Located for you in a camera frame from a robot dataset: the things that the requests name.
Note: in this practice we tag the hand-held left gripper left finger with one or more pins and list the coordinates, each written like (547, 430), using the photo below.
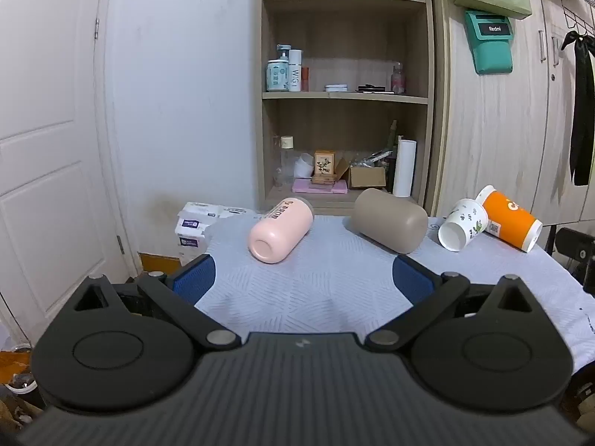
(193, 279)

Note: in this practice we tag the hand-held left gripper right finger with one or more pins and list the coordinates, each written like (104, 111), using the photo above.
(413, 279)

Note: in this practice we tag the taupe cup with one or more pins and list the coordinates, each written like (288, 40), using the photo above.
(390, 220)

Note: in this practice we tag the white printed paper cup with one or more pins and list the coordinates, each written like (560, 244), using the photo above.
(465, 225)

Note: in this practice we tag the pink cup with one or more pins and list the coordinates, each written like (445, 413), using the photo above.
(283, 227)

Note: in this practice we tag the orange paper cup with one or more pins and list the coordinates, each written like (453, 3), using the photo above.
(509, 220)

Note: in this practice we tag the yellow cardboard box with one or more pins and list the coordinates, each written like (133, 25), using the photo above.
(158, 264)

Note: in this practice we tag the white tissue pack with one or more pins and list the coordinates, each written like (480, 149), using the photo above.
(237, 211)
(193, 230)

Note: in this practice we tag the pale blue textured tablecloth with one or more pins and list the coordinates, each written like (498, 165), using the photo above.
(316, 278)

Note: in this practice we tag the open cardboard box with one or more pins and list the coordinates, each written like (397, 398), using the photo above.
(367, 177)

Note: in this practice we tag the white paper roll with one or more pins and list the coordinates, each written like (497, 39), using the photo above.
(404, 167)

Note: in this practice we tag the silver packet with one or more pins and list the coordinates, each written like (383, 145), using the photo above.
(372, 157)

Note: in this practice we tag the pink flat box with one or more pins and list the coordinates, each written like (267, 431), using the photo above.
(320, 187)

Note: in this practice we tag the clear bottle cream cap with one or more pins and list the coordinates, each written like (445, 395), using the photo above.
(287, 160)

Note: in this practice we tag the black equipment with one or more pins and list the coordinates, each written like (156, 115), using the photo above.
(576, 251)

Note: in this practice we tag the wooden shelf unit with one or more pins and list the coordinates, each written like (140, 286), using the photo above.
(346, 121)

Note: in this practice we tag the light wooden wardrobe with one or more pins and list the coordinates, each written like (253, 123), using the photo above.
(525, 125)

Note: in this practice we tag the white panel door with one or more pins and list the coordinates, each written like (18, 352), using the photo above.
(46, 148)

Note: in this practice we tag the black flat item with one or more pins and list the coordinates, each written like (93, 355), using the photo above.
(372, 87)

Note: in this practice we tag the small pink bottle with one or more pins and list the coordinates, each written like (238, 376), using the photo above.
(398, 81)

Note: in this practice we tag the white bowl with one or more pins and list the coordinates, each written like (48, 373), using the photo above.
(21, 381)

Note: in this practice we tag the white round tin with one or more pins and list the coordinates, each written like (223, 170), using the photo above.
(336, 88)

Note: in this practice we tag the teal pump bottle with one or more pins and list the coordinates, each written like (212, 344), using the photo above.
(277, 74)

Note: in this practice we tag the small red bottle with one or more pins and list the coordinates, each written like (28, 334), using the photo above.
(305, 80)

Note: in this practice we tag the white tall bottle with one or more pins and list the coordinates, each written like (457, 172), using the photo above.
(295, 72)

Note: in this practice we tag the black ribbon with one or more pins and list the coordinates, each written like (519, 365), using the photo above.
(582, 116)

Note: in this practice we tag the teal Redmi box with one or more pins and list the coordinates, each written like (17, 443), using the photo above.
(492, 46)

